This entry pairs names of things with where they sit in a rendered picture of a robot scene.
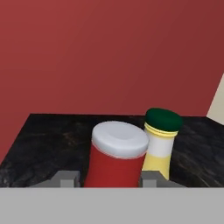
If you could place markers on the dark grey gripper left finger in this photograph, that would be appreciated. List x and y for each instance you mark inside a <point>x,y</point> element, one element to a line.
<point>66,178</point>

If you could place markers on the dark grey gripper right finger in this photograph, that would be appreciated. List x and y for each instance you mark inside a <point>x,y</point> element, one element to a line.
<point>154,179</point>

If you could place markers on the red jar with white lid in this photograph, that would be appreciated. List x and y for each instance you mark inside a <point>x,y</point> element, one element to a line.
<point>116,157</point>

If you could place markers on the yellow bottle with green cap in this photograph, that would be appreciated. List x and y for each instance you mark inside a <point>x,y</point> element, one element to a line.
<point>161,137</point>

